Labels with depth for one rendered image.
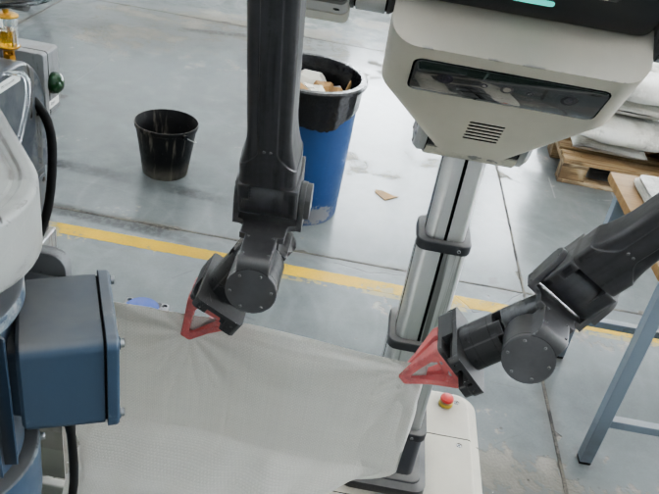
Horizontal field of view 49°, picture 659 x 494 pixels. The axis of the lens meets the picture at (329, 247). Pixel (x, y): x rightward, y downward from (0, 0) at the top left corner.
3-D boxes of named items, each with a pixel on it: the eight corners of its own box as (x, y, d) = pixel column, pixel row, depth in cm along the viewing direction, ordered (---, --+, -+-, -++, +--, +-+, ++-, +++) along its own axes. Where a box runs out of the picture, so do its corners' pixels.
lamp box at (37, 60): (61, 107, 102) (58, 44, 98) (47, 119, 99) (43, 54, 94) (8, 98, 103) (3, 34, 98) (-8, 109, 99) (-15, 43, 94)
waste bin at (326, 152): (348, 189, 366) (372, 63, 332) (339, 241, 323) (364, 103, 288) (254, 172, 367) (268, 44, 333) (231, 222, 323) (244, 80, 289)
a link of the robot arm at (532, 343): (618, 292, 84) (563, 243, 84) (628, 335, 74) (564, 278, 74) (542, 356, 89) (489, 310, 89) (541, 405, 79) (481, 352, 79)
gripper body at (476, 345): (443, 363, 85) (500, 338, 82) (443, 311, 93) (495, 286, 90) (471, 400, 87) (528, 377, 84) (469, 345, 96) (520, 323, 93)
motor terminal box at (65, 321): (114, 365, 68) (113, 263, 62) (126, 448, 60) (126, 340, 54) (18, 376, 65) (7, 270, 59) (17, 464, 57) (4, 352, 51)
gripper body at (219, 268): (188, 307, 86) (223, 268, 83) (207, 260, 95) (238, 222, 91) (233, 335, 88) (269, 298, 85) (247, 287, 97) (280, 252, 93)
